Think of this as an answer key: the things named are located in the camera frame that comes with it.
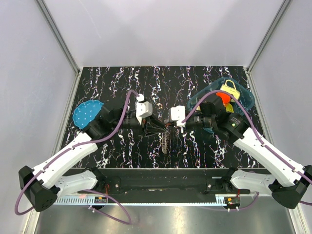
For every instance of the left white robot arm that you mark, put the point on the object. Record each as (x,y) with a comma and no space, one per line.
(46,182)

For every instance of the yellow toy handbag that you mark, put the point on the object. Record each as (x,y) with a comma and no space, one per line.
(230,87)

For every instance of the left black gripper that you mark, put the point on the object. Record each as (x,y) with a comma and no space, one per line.
(146,125)

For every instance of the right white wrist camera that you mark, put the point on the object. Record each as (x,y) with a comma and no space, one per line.
(177,113)

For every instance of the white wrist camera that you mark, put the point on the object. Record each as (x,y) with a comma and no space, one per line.
(177,113)
(143,110)

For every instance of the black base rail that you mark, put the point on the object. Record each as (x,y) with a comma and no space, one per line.
(206,181)

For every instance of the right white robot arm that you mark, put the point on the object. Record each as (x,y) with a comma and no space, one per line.
(287,180)

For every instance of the blue dotted plate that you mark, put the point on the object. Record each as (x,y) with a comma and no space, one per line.
(86,112)

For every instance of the orange plastic cup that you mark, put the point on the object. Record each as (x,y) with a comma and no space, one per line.
(226,99)

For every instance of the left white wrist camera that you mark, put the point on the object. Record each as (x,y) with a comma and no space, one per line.
(143,110)

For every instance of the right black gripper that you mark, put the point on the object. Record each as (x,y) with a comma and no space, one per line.
(173,124)

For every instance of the yellow plate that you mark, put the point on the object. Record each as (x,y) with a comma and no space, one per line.
(229,108)

